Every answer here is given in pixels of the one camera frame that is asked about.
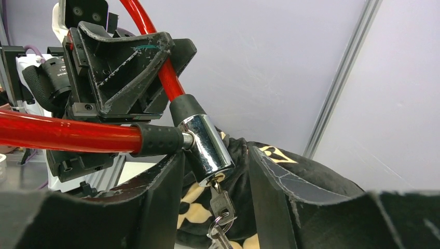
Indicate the black floral patterned blanket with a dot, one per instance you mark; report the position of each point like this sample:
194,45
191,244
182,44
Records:
195,215

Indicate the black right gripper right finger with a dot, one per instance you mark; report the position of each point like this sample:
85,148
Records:
291,212

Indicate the red cable lock keys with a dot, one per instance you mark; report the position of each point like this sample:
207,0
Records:
224,216

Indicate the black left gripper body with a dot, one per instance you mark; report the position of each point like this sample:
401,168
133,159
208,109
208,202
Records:
81,103

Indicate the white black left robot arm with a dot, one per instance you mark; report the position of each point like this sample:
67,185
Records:
50,87

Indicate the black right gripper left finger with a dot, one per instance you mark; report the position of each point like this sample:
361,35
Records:
140,213

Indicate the red cable lock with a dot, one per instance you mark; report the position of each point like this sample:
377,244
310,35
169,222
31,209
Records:
193,131

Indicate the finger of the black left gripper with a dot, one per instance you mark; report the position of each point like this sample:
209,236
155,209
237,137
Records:
166,85
123,70

